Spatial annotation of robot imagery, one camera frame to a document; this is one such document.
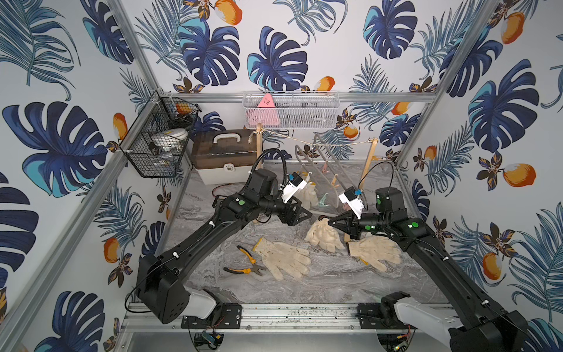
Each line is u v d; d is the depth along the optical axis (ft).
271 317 2.50
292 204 2.18
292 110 3.16
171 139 2.62
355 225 2.03
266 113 2.90
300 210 2.07
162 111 3.06
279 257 2.88
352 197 2.07
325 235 2.47
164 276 1.35
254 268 2.76
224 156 3.12
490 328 1.23
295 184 2.09
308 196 2.95
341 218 2.21
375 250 2.91
